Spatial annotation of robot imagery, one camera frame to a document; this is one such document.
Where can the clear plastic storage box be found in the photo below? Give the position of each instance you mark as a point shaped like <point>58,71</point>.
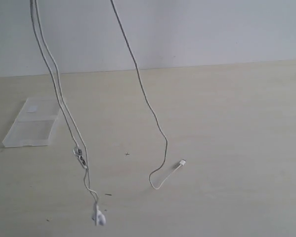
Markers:
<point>35,124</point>

